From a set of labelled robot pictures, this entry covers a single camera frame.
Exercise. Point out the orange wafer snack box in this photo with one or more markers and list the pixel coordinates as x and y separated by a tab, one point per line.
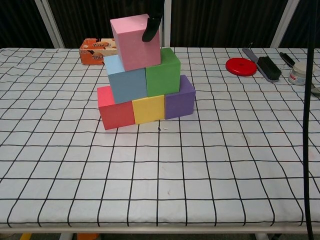
96	53

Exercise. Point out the white black-checked tablecloth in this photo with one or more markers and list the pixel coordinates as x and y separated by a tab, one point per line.
160	187

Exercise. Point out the small white jar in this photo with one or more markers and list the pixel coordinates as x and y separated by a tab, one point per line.
297	75

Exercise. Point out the pink foam cube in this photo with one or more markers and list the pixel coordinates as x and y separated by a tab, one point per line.
137	47

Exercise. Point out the red foam cube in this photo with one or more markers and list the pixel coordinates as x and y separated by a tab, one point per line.
116	115

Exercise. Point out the yellow foam cube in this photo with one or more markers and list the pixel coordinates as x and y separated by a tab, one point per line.
148	110

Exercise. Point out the white frame post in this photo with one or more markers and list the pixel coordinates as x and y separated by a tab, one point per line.
283	25
50	25
166	32

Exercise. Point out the dark pleated curtain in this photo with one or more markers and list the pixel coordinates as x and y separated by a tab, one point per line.
297	25
220	22
87	15
17	20

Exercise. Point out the red round disc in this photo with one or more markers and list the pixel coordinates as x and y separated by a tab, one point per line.
241	66

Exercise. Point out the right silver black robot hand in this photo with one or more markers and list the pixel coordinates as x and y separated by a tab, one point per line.
152	28

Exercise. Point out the metal spoon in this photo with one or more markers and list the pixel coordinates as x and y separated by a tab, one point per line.
316	90

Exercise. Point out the purple foam cube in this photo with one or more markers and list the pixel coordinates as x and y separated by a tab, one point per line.
180	105

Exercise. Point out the green foam cube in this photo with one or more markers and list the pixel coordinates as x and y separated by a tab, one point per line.
163	77

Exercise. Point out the light blue foam cube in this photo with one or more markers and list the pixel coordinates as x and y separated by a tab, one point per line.
127	85

